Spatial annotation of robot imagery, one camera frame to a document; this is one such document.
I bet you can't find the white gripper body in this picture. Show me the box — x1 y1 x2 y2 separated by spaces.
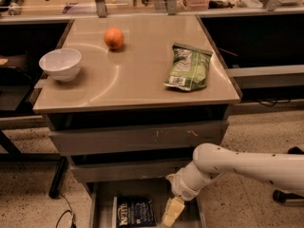
166 174 194 201

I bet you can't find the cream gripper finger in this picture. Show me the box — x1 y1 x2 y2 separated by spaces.
161 197 184 228

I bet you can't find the blue chip bag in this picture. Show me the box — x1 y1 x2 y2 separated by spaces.
111 196 157 228

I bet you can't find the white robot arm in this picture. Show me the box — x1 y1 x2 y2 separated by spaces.
161 143 304 228

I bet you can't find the middle grey drawer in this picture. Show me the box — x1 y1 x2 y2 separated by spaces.
67 156 191 183

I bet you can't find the top grey drawer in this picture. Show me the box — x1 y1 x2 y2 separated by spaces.
49 121 228 156

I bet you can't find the bottom open grey drawer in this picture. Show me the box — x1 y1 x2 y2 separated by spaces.
89 179 207 228

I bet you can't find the grey drawer cabinet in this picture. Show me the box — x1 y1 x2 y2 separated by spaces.
32 14 243 228

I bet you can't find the green chip bag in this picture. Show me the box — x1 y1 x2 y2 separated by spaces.
164 43 213 92

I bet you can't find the black chair base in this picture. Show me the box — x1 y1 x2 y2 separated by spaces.
273 146 304 206

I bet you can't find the black table leg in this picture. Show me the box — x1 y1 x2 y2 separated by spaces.
48 157 67 199

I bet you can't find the orange fruit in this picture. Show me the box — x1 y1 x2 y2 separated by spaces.
104 28 124 50

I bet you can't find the white bowl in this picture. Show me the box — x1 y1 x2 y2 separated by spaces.
39 48 82 82

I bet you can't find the black floor cable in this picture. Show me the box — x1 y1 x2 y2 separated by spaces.
54 193 78 228

